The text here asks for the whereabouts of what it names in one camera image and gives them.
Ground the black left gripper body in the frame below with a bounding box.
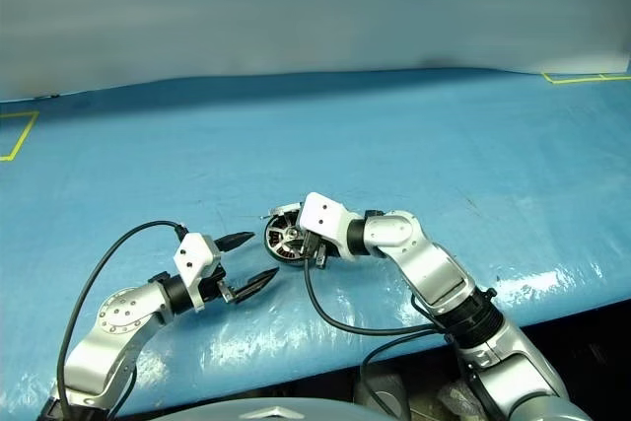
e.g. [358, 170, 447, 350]
[199, 265, 234, 303]

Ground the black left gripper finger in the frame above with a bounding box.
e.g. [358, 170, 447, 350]
[215, 232, 256, 253]
[231, 266, 281, 305]

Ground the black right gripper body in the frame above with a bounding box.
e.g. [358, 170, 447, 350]
[301, 229, 321, 260]

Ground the black motor rotor bell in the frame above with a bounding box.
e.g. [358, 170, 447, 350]
[263, 211, 313, 272]

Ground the blue plastic table cover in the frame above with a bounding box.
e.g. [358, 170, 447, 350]
[0, 65, 631, 417]

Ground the grey robot torso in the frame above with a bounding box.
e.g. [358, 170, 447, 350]
[184, 396, 390, 421]

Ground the dark rounded housing grey disc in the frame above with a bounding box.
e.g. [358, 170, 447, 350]
[353, 372, 413, 421]

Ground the crumpled clear plastic wrap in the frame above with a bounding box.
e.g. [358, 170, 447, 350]
[437, 381, 477, 417]

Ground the white backdrop panel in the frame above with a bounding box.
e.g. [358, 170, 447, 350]
[0, 0, 631, 103]

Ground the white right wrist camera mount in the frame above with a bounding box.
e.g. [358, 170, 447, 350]
[299, 191, 364, 262]

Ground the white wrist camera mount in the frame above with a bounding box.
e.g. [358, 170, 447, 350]
[299, 191, 364, 262]
[173, 232, 221, 314]

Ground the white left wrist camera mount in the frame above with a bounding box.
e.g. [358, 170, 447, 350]
[173, 232, 221, 314]

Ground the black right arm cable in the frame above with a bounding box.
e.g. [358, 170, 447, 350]
[303, 255, 445, 392]

